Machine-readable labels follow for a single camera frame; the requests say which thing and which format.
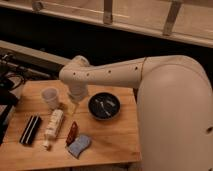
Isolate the black white striped block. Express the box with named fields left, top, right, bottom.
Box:
left=19, top=115, right=42, bottom=145

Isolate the metal window frame rail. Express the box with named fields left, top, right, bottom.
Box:
left=0, top=0, right=213, bottom=48

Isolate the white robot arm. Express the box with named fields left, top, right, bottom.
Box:
left=59, top=55, right=213, bottom=171

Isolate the blue sponge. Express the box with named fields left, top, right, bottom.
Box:
left=67, top=134, right=91, bottom=158

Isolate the translucent plastic cup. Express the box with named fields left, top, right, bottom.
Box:
left=41, top=87, right=60, bottom=110

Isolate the black ceramic bowl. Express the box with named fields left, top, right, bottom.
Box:
left=88, top=92, right=120, bottom=120

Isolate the white plastic bottle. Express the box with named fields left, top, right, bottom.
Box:
left=43, top=109, right=64, bottom=150

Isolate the dark red pepper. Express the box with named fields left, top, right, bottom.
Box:
left=66, top=122, right=78, bottom=146

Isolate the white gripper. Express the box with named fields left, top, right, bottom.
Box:
left=68, top=89, right=88, bottom=115

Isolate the black equipment with cables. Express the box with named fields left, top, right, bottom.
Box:
left=0, top=54, right=26, bottom=145

